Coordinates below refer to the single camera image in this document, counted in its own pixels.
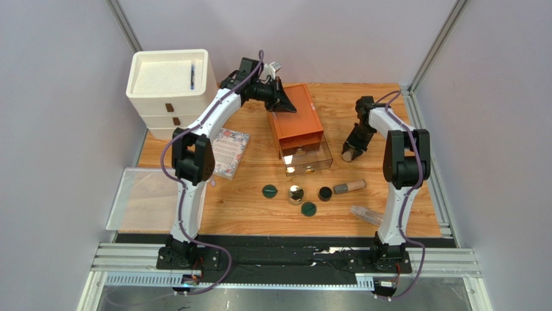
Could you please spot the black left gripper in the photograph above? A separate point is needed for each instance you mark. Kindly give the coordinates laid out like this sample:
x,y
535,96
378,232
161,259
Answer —
x,y
280,102

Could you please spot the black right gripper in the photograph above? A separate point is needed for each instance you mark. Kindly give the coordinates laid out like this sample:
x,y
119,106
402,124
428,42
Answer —
x,y
356,142

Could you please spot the orange drawer box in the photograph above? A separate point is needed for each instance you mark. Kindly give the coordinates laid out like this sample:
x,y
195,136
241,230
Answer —
x,y
301,131

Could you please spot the beige foundation tube grey cap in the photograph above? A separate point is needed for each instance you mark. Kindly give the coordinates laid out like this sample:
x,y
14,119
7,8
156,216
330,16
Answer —
x,y
349,186

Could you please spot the clear orange drawer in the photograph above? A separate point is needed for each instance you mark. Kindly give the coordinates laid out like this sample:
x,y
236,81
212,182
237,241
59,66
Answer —
x,y
307,158

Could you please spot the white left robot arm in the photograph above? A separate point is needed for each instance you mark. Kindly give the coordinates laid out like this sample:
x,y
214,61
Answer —
x,y
193,159

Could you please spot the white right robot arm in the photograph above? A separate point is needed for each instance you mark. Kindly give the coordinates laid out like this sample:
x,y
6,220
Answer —
x,y
406,165

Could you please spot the clear plastic bottle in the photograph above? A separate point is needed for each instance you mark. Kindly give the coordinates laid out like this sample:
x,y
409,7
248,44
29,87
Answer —
x,y
367,215

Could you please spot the floral patterned booklet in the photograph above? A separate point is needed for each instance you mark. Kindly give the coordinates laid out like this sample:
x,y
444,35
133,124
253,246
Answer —
x,y
228,148

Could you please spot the gold mirrored jar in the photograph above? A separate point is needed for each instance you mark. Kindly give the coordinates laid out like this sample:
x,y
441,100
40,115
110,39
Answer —
x,y
296,195

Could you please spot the dark green round lid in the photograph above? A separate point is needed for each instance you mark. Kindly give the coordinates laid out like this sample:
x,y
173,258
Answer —
x,y
269,191

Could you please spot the blue pen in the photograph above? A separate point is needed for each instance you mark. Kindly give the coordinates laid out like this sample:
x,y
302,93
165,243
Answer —
x,y
192,77

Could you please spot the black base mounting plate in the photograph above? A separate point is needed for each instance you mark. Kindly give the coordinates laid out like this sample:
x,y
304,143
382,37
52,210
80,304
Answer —
x,y
200,259

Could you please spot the white three-drawer cabinet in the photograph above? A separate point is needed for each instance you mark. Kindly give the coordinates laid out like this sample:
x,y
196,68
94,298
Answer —
x,y
159,88

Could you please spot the clear plastic sheet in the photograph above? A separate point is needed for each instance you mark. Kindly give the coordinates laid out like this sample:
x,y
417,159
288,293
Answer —
x,y
146,202

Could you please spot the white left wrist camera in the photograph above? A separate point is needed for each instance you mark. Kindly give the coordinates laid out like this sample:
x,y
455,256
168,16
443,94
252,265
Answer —
x,y
270,70

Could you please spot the aluminium frame rail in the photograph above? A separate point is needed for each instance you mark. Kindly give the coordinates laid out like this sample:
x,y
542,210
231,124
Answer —
x,y
134,264

